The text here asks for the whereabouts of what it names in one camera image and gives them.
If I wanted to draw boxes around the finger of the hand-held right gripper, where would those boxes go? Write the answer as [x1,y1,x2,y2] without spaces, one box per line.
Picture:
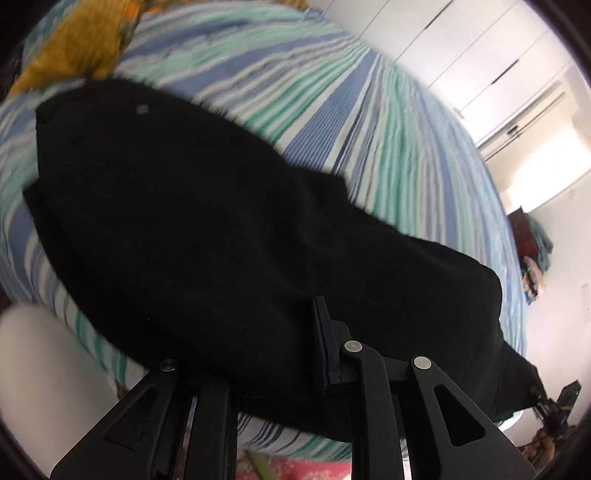
[529,386,555,416]

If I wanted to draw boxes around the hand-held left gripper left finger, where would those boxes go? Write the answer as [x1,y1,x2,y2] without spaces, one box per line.
[51,360,238,480]

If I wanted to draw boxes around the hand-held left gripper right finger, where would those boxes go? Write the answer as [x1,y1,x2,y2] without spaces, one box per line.
[314,296,539,480]

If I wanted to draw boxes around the black pants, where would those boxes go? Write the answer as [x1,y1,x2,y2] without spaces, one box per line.
[23,78,543,444]

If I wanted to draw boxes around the green flat object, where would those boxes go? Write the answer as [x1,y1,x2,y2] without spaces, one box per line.
[248,453,274,480]

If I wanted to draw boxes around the red patterned rug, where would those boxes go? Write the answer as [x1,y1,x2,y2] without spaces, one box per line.
[238,450,356,480]

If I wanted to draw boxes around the pile of clothes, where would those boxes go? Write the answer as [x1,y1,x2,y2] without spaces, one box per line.
[522,217,555,305]

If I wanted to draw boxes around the dark wooden cabinet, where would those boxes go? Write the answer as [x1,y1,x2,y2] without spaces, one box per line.
[508,207,541,264]

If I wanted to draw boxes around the white bed base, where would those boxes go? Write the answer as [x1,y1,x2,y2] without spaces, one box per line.
[0,305,121,476]

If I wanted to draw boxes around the striped bedspread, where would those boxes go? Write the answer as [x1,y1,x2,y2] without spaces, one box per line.
[0,0,529,462]

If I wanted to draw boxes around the white wardrobe doors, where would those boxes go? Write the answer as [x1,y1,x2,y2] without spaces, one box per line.
[305,0,568,153]

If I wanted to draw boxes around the yellow floral blanket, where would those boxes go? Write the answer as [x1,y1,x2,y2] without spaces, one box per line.
[7,0,158,97]

